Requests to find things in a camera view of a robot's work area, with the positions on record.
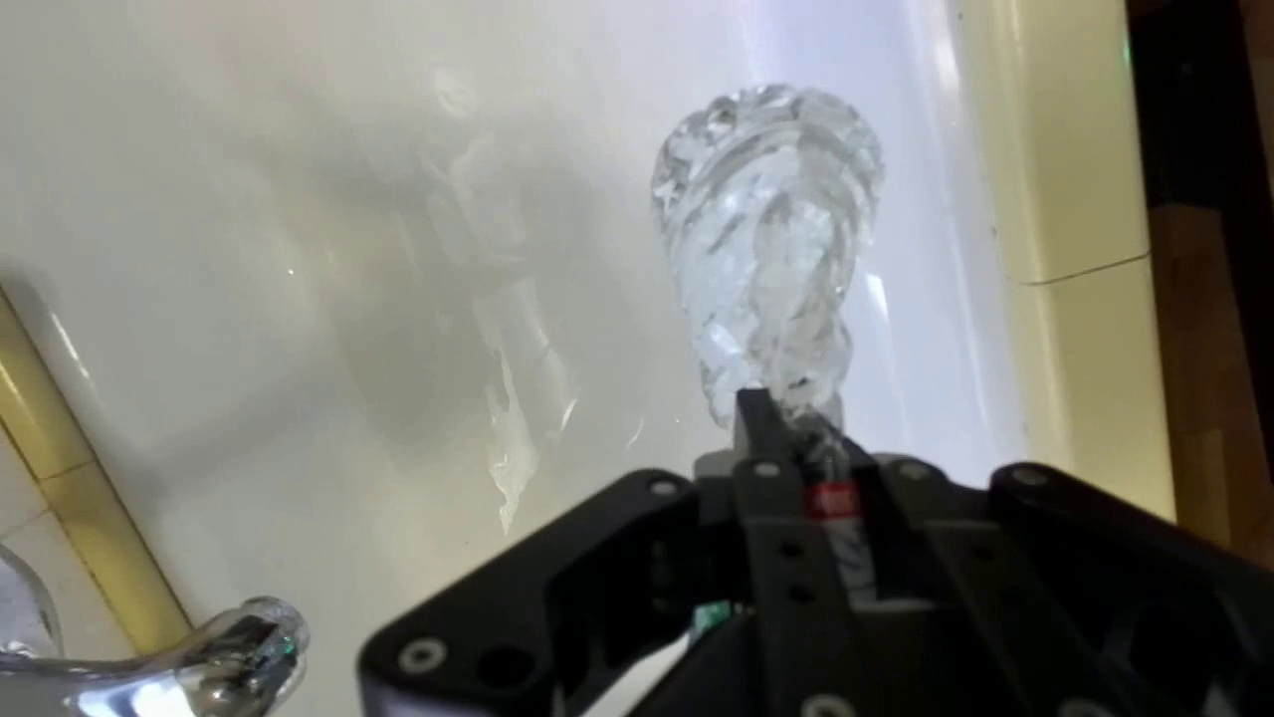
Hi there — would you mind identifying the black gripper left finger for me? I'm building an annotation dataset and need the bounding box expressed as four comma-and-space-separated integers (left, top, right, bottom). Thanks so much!
358, 386, 850, 717

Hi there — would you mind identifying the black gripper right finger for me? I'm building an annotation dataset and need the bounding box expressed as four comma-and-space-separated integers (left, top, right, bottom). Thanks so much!
846, 453, 1274, 717

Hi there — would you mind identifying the clear plastic water bottle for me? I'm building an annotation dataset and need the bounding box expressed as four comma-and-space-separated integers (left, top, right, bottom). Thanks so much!
646, 81, 887, 534

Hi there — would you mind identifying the white sink basin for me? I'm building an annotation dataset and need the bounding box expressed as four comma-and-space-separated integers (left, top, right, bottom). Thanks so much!
0, 0, 1052, 717

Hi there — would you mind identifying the chrome wall faucet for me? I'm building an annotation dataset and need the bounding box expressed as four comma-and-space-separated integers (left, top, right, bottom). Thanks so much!
0, 537, 317, 717

